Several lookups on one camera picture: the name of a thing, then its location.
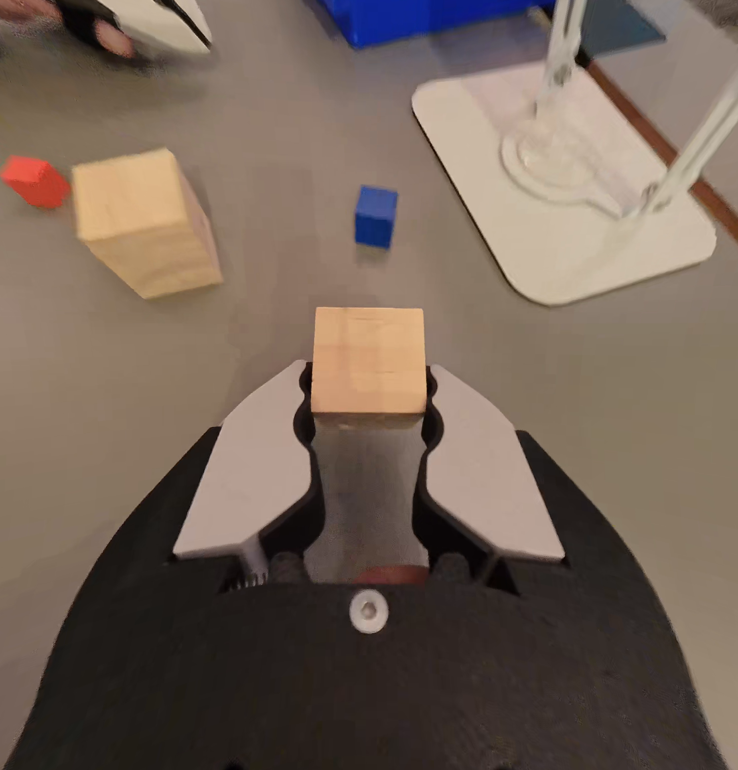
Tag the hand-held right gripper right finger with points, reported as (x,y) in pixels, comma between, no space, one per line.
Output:
(483,481)

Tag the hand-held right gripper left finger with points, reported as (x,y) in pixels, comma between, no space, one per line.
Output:
(248,481)

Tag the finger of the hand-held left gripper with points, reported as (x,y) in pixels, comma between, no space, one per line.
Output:
(152,27)
(191,15)

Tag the plain wooden cube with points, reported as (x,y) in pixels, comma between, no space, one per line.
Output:
(369,361)

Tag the blue plastic bin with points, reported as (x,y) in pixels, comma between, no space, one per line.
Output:
(417,18)

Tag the person's left hand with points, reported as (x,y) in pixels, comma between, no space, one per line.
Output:
(116,42)

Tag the small red wooden cube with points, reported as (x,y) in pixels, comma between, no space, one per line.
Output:
(35,180)

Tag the tall wooden block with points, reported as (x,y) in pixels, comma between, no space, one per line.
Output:
(140,222)

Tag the small blue wooden cube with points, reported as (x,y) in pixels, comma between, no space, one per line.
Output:
(376,216)

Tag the dark blue flat panel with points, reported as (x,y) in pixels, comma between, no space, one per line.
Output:
(621,27)

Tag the grey cloth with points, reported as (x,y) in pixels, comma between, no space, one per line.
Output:
(727,9)

